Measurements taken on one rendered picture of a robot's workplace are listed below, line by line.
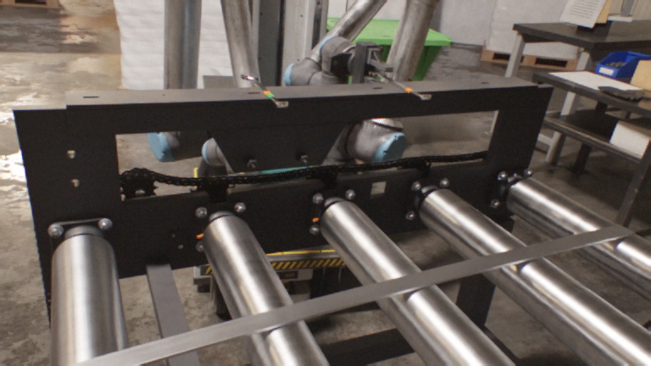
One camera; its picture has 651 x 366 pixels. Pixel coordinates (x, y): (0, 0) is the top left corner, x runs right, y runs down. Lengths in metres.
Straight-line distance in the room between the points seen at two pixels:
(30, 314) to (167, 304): 1.38
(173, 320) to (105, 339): 0.24
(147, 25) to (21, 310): 2.73
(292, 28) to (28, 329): 1.55
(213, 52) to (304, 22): 2.48
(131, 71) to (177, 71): 2.97
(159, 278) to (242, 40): 0.81
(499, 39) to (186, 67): 6.49
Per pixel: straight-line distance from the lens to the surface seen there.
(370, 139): 1.97
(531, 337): 2.58
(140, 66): 4.72
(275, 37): 2.14
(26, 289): 2.65
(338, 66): 1.55
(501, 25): 7.91
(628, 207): 3.48
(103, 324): 0.95
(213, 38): 4.53
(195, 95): 1.19
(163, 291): 1.21
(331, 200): 1.34
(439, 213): 1.40
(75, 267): 1.09
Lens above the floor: 1.52
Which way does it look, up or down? 27 degrees down
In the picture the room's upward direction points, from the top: 5 degrees clockwise
